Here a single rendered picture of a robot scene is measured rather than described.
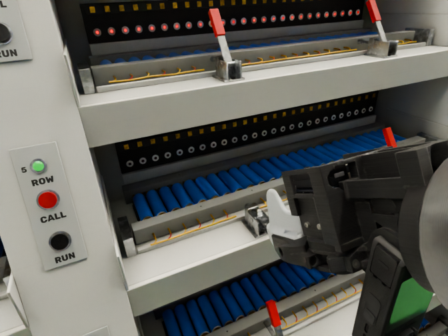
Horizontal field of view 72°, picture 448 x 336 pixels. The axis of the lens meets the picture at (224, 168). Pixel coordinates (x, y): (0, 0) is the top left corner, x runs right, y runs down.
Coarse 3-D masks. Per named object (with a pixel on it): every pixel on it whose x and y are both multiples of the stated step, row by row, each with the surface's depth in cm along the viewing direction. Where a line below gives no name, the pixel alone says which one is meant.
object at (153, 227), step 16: (400, 144) 57; (240, 192) 45; (256, 192) 45; (192, 208) 42; (208, 208) 42; (224, 208) 44; (240, 208) 45; (144, 224) 40; (160, 224) 40; (176, 224) 41; (192, 224) 42; (144, 240) 40
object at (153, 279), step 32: (320, 128) 62; (384, 128) 69; (416, 128) 62; (192, 160) 52; (128, 224) 39; (128, 256) 38; (160, 256) 38; (192, 256) 38; (224, 256) 38; (256, 256) 40; (128, 288) 33; (160, 288) 35; (192, 288) 38
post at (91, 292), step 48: (48, 0) 29; (48, 48) 29; (0, 96) 28; (48, 96) 30; (0, 144) 28; (0, 192) 29; (96, 192) 32; (96, 240) 32; (48, 288) 31; (96, 288) 32
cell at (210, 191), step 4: (196, 180) 50; (200, 180) 50; (204, 180) 50; (196, 184) 50; (200, 184) 49; (204, 184) 48; (208, 184) 48; (200, 188) 49; (204, 188) 48; (208, 188) 47; (212, 188) 48; (204, 192) 47; (208, 192) 47; (212, 192) 46; (216, 192) 47; (208, 196) 46; (212, 196) 46
